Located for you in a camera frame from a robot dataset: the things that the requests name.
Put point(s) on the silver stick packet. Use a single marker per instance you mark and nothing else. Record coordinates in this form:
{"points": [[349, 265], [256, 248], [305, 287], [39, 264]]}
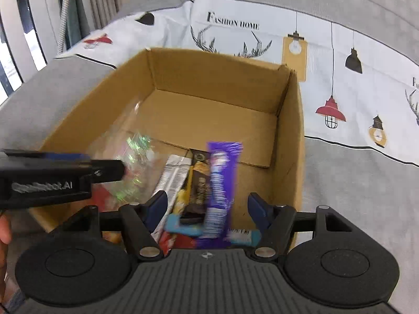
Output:
{"points": [[173, 176]]}

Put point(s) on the grey printed bed sheet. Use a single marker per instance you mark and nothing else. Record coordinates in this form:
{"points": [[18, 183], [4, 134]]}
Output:
{"points": [[360, 186]]}

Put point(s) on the red square packet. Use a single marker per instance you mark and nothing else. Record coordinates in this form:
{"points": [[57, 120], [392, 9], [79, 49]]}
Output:
{"points": [[109, 236]]}

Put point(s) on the purple snack packet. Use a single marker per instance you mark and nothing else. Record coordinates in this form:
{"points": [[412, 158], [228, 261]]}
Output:
{"points": [[219, 183]]}

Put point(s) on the yellow snack packet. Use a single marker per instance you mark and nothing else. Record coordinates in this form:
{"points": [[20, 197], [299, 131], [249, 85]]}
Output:
{"points": [[182, 202]]}

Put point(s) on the grey curtain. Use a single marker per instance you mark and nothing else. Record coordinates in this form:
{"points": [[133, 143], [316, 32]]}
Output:
{"points": [[98, 0]]}

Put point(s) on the brown cardboard box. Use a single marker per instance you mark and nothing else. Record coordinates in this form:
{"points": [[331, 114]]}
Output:
{"points": [[212, 104]]}

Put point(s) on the dark red snack packet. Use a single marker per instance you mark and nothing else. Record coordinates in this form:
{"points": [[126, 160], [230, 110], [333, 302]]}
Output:
{"points": [[178, 242]]}

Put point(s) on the clear candy bag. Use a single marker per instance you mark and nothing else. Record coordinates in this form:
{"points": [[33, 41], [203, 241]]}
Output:
{"points": [[137, 157]]}

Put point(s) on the light blue snack packet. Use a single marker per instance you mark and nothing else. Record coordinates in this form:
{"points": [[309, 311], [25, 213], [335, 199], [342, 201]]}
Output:
{"points": [[183, 226]]}

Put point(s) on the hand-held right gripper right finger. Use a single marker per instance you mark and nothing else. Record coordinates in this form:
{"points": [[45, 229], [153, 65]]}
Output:
{"points": [[258, 211]]}

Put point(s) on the white window frame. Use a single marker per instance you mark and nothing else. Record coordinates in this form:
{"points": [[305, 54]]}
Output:
{"points": [[36, 23]]}

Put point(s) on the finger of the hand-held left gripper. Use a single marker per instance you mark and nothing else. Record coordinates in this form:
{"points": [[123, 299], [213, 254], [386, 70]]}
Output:
{"points": [[108, 171]]}

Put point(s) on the brown chocolate bar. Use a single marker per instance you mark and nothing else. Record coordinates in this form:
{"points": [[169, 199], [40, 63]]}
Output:
{"points": [[199, 186]]}

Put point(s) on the person's left hand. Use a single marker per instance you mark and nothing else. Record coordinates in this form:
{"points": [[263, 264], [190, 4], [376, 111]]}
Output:
{"points": [[4, 232]]}

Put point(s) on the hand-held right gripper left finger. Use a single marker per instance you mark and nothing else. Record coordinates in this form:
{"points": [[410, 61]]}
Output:
{"points": [[158, 207]]}

